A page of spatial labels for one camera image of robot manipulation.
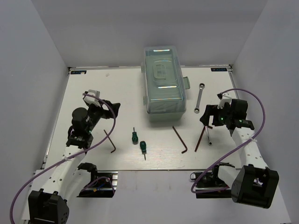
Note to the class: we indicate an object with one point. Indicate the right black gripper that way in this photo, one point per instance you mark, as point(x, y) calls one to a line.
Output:
point(212, 110)

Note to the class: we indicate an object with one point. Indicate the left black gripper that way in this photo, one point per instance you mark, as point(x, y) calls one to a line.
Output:
point(106, 114)

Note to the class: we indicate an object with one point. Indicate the large silver ratchet wrench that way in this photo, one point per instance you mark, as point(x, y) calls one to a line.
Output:
point(201, 88)

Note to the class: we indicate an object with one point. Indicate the green stubby screwdriver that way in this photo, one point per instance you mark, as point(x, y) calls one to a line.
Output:
point(134, 137)
point(143, 148)

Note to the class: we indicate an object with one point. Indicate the green toolbox with clear lid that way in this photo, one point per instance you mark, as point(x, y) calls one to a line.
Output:
point(165, 95)

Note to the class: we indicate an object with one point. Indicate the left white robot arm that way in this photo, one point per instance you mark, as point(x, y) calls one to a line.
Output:
point(49, 204)

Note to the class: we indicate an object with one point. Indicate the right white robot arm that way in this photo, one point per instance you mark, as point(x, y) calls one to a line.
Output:
point(255, 183)

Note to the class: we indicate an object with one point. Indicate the right brown hex key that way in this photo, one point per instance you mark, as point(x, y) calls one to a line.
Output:
point(200, 137)

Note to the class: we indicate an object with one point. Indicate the brown hex key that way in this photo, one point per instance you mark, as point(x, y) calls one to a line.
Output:
point(181, 140)
point(114, 147)
point(200, 137)

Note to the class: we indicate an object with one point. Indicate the small silver wrench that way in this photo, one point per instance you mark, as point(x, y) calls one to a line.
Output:
point(207, 128)

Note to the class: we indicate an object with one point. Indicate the left brown hex key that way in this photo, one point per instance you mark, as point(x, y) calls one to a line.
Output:
point(114, 147)

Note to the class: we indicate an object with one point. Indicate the middle brown hex key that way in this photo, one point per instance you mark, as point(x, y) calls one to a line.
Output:
point(181, 140)

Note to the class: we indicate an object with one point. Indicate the right blue table label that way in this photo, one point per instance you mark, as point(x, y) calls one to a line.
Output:
point(218, 69)

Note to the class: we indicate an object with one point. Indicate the blue table label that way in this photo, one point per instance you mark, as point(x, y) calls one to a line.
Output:
point(78, 72)
point(218, 69)

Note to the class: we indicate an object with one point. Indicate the left blue table label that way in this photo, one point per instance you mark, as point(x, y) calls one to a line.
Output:
point(78, 72)

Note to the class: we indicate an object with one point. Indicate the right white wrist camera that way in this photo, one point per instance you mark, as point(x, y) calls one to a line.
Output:
point(224, 98)

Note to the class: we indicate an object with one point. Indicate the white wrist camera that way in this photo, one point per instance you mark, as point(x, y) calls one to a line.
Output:
point(91, 96)
point(224, 98)

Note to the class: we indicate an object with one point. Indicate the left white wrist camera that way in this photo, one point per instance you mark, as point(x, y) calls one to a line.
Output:
point(91, 96)

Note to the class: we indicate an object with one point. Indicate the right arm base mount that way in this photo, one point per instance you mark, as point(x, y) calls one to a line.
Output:
point(211, 181)

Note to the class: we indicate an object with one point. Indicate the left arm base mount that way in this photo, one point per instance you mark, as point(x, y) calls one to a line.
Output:
point(102, 184)

